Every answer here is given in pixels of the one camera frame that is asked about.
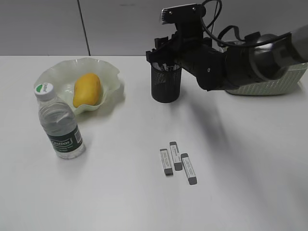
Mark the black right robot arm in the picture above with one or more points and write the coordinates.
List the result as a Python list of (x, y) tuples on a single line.
[(263, 59)]

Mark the yellow mango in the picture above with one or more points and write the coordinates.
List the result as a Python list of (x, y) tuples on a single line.
[(87, 90)]

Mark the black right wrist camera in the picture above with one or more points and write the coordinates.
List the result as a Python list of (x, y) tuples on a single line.
[(182, 14)]

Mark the translucent wavy glass plate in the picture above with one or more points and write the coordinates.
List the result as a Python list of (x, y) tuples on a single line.
[(64, 74)]

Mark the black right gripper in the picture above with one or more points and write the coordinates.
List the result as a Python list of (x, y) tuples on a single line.
[(188, 48)]

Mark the black mesh pen holder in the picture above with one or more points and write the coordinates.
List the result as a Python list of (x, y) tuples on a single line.
[(165, 82)]

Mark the light green plastic basket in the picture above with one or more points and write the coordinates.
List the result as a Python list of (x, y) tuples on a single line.
[(286, 84)]

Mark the clear water bottle green label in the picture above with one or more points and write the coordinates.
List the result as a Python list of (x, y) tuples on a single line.
[(59, 123)]

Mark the white grey eraser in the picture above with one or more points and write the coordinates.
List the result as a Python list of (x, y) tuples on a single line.
[(175, 156), (167, 166), (191, 176)]

